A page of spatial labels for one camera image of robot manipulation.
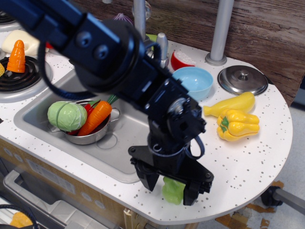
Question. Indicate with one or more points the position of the grey vertical support pole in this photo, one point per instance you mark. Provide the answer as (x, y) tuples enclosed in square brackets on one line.
[(216, 56)]

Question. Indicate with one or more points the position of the yellow toy squash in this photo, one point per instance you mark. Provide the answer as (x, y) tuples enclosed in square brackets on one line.
[(244, 102)]

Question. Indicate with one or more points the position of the purple striped toy onion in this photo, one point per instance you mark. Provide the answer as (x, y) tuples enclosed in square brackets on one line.
[(122, 17)]

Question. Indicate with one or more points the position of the yellow toy corn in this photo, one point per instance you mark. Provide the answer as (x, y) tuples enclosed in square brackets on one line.
[(2, 70)]

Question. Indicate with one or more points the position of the rear left stove burner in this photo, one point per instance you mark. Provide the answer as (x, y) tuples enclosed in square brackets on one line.
[(7, 23)]

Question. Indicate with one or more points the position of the cream toy chicken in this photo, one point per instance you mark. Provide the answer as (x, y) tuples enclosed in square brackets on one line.
[(31, 44)]

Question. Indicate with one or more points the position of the front left stove burner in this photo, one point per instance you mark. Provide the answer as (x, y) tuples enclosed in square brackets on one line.
[(16, 87)]

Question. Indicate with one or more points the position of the black caster wheel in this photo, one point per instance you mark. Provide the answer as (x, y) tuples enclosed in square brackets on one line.
[(268, 199)]

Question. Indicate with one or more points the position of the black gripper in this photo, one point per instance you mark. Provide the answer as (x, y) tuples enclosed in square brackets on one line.
[(173, 143)]

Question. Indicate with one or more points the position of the light green toy broccoli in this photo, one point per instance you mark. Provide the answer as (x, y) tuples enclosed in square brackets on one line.
[(172, 191)]

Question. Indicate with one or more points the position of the grey toy sink basin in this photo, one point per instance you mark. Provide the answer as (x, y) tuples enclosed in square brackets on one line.
[(128, 127)]

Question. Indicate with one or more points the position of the silver metal pot lid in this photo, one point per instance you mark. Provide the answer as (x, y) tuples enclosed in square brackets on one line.
[(239, 79)]

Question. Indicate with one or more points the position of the grey oven door handle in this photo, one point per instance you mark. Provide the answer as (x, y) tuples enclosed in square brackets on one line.
[(49, 210)]

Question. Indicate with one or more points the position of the silver toy faucet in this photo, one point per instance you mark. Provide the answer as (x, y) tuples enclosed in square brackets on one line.
[(141, 13)]

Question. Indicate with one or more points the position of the stove burner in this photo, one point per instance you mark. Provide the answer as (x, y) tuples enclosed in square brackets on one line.
[(7, 23), (16, 87)]

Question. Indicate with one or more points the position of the red white toy radish half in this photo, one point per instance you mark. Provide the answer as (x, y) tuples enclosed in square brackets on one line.
[(179, 60)]

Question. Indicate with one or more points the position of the green toy cabbage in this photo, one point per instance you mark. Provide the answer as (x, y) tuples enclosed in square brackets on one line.
[(67, 116)]

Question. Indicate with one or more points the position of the yellow toy under counter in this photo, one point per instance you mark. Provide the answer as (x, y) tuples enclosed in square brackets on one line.
[(20, 220)]

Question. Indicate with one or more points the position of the light blue plastic bowl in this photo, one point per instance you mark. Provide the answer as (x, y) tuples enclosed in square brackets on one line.
[(196, 80)]

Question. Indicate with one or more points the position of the red toy pepper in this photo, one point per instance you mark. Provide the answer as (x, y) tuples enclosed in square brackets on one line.
[(89, 107)]

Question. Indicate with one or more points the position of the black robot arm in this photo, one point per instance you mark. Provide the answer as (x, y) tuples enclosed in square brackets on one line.
[(111, 57)]

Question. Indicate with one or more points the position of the lime green plastic plate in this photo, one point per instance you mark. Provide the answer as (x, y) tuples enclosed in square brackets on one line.
[(151, 37)]

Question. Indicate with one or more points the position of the orange toy carrot top piece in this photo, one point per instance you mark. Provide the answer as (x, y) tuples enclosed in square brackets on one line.
[(17, 60)]

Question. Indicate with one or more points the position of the yellow toy bell pepper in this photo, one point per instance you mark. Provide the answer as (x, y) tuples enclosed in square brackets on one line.
[(236, 124)]

